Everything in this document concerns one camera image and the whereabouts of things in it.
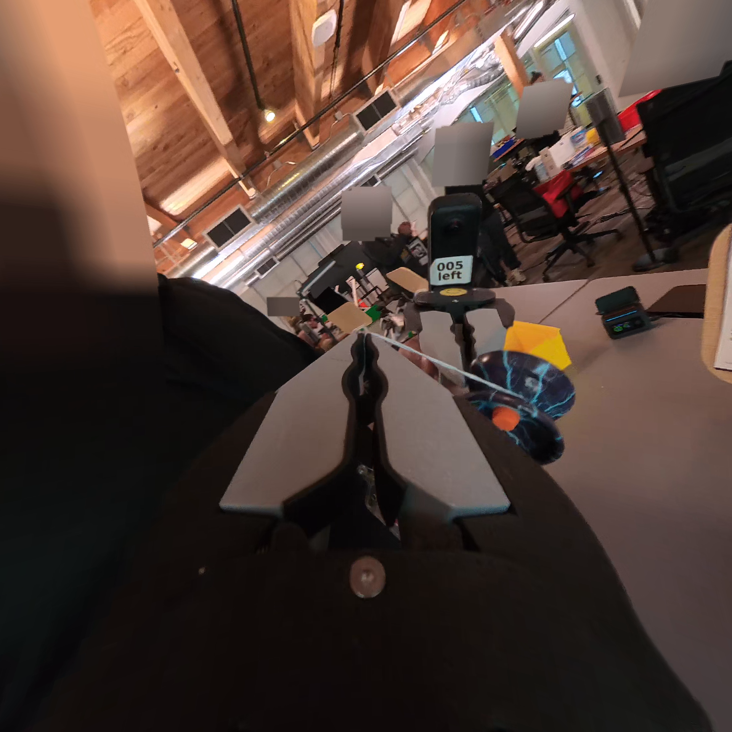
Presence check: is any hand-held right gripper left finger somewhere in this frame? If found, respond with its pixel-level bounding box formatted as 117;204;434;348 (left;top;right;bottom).
220;333;366;517

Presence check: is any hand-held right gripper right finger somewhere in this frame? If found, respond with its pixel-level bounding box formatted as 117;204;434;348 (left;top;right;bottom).
365;335;511;520

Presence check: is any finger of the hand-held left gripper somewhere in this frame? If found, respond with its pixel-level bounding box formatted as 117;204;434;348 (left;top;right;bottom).
466;308;512;374
420;310;464;391

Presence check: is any white yoyo string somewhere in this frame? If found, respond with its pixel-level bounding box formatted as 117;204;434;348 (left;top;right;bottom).
358;333;519;399

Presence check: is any dark marbled yoyo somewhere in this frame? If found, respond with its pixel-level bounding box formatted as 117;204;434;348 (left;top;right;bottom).
466;349;577;465

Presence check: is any tan wooden panel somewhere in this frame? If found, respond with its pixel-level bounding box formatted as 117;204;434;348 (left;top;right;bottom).
327;302;371;334
385;266;431;296

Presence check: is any black chair with red cloth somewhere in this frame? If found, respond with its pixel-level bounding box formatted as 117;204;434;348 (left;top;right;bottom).
491;168;625;282

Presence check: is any small black digital timer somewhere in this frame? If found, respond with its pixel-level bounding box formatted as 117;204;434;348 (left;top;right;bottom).
594;285;651;340

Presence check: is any black speaker on stand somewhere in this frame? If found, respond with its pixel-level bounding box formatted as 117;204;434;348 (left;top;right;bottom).
584;87;682;273

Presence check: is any dark flat pad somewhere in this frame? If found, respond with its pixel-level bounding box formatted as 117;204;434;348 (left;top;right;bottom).
645;284;708;319

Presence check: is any person's black hoodie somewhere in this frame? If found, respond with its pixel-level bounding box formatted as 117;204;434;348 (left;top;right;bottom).
0;274;275;732

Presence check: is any silver ceiling duct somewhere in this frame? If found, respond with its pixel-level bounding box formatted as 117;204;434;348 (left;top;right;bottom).
153;112;413;271

